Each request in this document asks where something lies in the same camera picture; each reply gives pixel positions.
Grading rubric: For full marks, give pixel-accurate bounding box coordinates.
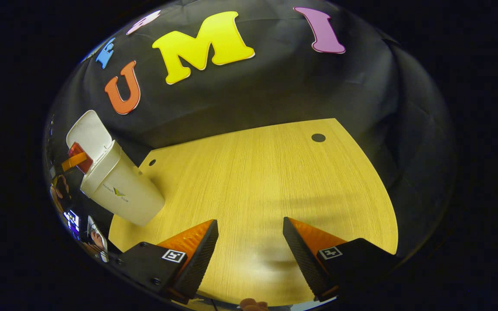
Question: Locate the wooden desktop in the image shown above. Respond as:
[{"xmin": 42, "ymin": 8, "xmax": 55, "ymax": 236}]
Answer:
[{"xmin": 109, "ymin": 118, "xmax": 399, "ymax": 308}]

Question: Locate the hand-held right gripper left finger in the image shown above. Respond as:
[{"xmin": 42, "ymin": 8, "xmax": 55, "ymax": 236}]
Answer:
[{"xmin": 117, "ymin": 219, "xmax": 219, "ymax": 304}]

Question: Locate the computer monitor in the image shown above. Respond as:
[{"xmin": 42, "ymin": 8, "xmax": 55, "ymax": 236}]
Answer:
[{"xmin": 63, "ymin": 209, "xmax": 81, "ymax": 240}]

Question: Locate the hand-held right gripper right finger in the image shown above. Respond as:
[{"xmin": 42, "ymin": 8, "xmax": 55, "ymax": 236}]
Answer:
[{"xmin": 283, "ymin": 217, "xmax": 399, "ymax": 302}]

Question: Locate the black backdrop cloth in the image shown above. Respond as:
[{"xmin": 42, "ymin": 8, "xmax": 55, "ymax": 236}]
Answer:
[{"xmin": 44, "ymin": 0, "xmax": 455, "ymax": 260}]

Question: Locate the white side table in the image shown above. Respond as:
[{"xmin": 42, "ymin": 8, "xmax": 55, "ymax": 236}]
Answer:
[{"xmin": 86, "ymin": 215, "xmax": 110, "ymax": 263}]

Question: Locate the white desktop garbage bin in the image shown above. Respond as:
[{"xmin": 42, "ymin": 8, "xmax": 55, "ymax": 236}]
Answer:
[{"xmin": 66, "ymin": 110, "xmax": 166, "ymax": 228}]

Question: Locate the red pop can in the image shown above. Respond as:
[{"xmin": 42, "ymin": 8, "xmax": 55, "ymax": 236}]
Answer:
[{"xmin": 67, "ymin": 142, "xmax": 94, "ymax": 174}]

